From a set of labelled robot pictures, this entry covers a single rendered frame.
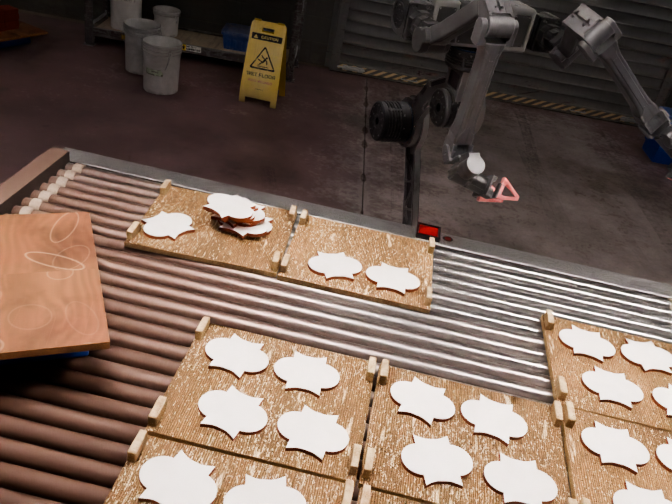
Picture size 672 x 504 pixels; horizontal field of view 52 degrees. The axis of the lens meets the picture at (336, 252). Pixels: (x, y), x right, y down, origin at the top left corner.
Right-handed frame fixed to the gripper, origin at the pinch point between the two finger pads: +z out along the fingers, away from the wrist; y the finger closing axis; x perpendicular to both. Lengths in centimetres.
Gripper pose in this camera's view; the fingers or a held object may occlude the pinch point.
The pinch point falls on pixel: (508, 198)
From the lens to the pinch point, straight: 214.9
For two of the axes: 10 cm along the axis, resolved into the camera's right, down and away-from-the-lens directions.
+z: 8.9, 4.0, 2.1
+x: 3.9, -9.2, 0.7
